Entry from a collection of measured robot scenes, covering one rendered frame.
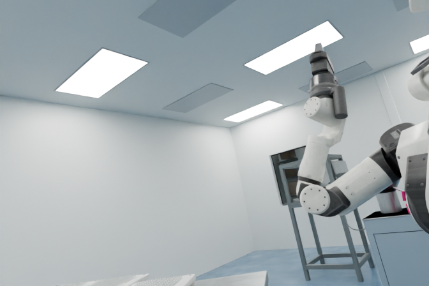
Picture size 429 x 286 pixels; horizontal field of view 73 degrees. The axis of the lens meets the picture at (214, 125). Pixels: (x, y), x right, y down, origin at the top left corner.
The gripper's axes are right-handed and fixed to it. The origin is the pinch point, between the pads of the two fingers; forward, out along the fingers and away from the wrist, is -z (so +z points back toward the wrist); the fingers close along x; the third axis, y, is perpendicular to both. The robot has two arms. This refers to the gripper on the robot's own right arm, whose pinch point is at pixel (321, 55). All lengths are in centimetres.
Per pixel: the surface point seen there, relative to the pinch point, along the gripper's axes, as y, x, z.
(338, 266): 78, -323, 46
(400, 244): 3, -233, 30
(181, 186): 346, -318, -69
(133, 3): 154, -11, -128
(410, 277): 0, -241, 54
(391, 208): 6, -246, -4
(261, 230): 285, -533, -28
